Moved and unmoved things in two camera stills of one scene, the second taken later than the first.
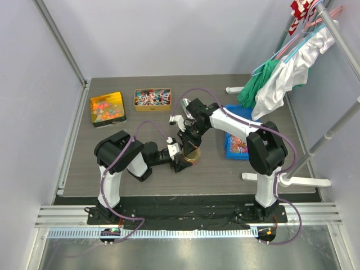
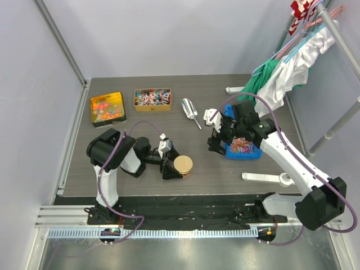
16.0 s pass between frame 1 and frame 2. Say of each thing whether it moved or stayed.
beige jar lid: moved
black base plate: stayed
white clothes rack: stayed
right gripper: moved
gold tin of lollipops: stayed
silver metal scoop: stayed
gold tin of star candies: stayed
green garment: stayed
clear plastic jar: moved
